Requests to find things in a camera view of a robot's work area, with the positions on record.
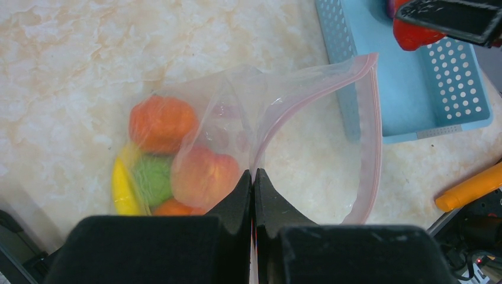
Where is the orange fruit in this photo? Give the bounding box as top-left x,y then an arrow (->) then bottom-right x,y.
152,198 -> 207,217
128,95 -> 199,154

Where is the orange carrot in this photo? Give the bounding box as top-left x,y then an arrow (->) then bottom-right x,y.
435,162 -> 501,212

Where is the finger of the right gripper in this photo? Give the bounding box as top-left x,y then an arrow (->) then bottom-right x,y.
394,1 -> 501,48

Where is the clear zip top bag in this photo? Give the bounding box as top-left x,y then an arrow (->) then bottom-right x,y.
111,53 -> 384,226

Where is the yellow banana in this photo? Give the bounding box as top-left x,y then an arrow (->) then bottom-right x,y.
111,142 -> 150,216

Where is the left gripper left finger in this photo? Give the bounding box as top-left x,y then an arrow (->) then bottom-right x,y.
45,171 -> 252,283

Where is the black open tool case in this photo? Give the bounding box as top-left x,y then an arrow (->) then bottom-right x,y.
1,211 -> 59,283

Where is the peach fruit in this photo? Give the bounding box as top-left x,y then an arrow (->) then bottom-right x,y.
171,146 -> 243,210

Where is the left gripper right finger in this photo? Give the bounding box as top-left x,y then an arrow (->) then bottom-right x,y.
253,169 -> 455,283

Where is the blue plastic basket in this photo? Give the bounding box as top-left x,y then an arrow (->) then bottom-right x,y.
316,1 -> 493,144

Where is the green apple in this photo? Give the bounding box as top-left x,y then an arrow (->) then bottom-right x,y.
133,154 -> 173,207

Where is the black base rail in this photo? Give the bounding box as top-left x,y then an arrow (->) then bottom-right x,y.
427,188 -> 501,283

